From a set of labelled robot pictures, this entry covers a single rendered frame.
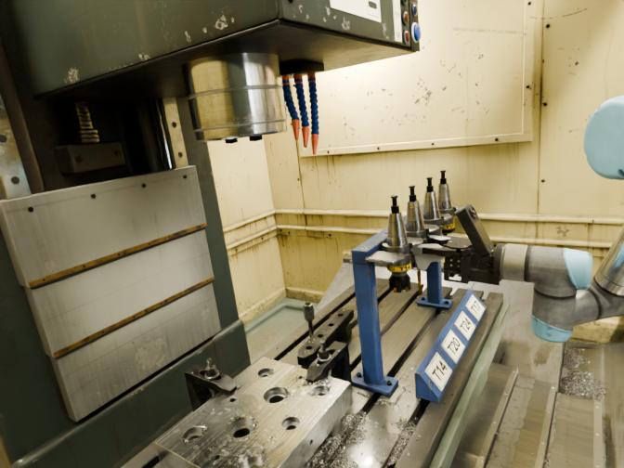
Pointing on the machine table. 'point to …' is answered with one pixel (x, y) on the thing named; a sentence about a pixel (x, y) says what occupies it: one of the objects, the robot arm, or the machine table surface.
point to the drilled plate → (172, 448)
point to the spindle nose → (235, 96)
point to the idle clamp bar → (336, 326)
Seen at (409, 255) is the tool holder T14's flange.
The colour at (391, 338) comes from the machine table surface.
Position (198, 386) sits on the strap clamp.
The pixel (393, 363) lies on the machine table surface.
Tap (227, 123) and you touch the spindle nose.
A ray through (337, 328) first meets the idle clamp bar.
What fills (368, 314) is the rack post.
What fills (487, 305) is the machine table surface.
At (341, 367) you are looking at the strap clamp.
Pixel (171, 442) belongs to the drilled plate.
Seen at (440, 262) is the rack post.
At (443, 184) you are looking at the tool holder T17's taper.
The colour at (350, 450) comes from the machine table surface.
